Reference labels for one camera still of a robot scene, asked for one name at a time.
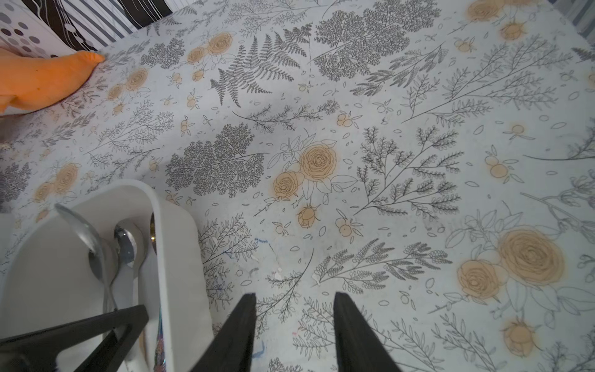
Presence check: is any iridescent gold spoon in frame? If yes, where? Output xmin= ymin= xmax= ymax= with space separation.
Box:
xmin=153 ymin=325 xmax=167 ymax=372

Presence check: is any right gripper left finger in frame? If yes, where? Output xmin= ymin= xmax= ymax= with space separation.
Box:
xmin=192 ymin=294 xmax=257 ymax=372

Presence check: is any white rectangular storage box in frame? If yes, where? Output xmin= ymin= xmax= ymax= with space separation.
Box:
xmin=1 ymin=180 xmax=213 ymax=371

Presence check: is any silver white handled spoon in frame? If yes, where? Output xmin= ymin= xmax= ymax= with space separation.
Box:
xmin=54 ymin=204 xmax=119 ymax=312

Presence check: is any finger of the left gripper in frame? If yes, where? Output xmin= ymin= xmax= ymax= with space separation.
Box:
xmin=1 ymin=305 xmax=149 ymax=371

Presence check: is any long silver spoon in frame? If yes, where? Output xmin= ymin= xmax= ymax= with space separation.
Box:
xmin=114 ymin=219 xmax=147 ymax=306

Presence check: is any wooden handled silver spoon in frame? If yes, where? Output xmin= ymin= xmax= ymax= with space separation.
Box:
xmin=149 ymin=213 xmax=157 ymax=254

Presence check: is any orange plush toy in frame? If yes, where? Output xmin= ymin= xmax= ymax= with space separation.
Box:
xmin=1 ymin=49 xmax=105 ymax=114

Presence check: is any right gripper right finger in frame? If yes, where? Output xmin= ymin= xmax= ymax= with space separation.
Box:
xmin=333 ymin=292 xmax=401 ymax=372

